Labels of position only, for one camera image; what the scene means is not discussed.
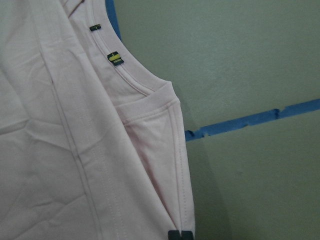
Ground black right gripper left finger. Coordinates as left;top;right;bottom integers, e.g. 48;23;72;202
167;230;182;240

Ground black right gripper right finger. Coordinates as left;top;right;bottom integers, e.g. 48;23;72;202
182;230;194;240

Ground pink Snoopy t-shirt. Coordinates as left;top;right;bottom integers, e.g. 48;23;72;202
0;0;195;240

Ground blue tape line crosswise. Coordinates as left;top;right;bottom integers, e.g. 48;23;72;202
184;99;320;142

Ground blue tape line lengthwise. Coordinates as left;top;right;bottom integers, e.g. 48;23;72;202
105;0;122;41

